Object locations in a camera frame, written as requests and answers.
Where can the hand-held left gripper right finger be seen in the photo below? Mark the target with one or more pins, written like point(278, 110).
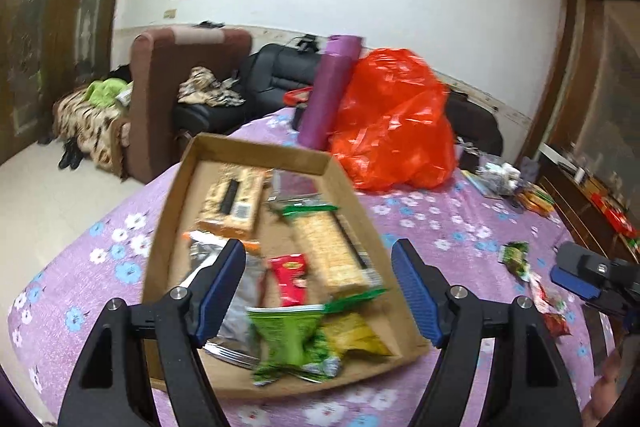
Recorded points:
point(415, 292)

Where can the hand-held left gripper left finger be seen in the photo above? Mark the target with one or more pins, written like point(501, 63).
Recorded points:
point(220, 292)

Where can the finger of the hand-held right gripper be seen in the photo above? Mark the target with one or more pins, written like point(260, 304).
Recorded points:
point(575, 279)

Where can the large silver foil snack packet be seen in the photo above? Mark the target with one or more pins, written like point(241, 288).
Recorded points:
point(237, 307)

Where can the yellow green snack packet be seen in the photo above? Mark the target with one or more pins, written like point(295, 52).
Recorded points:
point(350, 332)

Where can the shallow cardboard box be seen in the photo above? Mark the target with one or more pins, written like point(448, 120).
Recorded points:
point(360, 217)

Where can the cracker packet with green ends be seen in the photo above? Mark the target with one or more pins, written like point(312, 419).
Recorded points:
point(325, 247)

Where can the person's right hand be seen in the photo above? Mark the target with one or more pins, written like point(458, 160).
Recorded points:
point(607, 387)

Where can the dark red snack packet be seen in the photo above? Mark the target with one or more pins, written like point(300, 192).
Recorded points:
point(557, 324)

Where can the small green snack packet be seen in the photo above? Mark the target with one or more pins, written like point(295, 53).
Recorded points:
point(515, 257)

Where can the red yellow box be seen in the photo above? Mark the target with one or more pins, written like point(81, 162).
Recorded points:
point(612, 212)

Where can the dark wooden cabinet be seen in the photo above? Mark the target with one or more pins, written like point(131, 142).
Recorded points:
point(580, 207)

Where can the yellow green flat packets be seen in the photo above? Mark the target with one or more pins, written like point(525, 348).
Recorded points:
point(535, 199)

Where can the cracker packet with orange ends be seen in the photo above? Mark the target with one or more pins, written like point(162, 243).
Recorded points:
point(220, 202)

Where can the purple floral tablecloth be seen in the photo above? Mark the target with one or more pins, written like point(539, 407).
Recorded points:
point(100, 287)

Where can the light blue flat packet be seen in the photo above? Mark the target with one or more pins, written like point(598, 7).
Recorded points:
point(475, 182)

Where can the pile of white wrapped candies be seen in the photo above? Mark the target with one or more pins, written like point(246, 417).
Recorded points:
point(505, 172)

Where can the small silver foil snack packet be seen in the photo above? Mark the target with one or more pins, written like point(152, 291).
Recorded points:
point(297, 184)

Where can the orange plastic bag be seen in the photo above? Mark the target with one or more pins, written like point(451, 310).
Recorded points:
point(395, 122)

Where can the brown armchair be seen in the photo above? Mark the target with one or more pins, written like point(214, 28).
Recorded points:
point(155, 107)

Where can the black shoes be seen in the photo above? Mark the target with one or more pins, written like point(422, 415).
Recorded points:
point(70, 154)

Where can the leopard print cloth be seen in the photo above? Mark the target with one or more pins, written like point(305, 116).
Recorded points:
point(210, 87)

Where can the brown patterned blanket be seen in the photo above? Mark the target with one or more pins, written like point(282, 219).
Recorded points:
point(85, 127)

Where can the purple cylinder bottle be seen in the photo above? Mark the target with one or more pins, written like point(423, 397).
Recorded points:
point(325, 97)

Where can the black leather sofa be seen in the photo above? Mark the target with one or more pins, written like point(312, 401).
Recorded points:
point(270, 77)

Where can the bright green cloth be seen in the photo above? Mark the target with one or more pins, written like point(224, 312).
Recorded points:
point(105, 91)

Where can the brown wooden wardrobe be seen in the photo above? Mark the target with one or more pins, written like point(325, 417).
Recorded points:
point(50, 32)

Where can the wooden door frame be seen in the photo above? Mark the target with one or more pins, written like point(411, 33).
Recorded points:
point(575, 57)

